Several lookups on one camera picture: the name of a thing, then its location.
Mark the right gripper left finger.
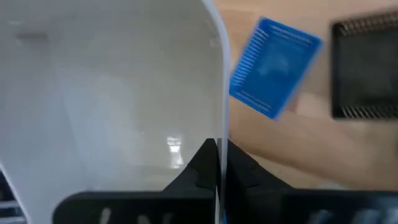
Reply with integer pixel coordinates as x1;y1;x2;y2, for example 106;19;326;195
52;139;218;224

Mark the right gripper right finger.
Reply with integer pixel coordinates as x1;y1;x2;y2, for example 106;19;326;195
225;139;398;224

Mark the white plastic basket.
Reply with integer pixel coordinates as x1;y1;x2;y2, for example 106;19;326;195
0;0;231;224

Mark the blue slotted plastic basket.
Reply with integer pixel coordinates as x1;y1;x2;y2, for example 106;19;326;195
229;16;323;121

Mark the black slotted plastic basket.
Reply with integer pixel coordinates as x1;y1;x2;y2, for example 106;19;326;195
330;11;398;121

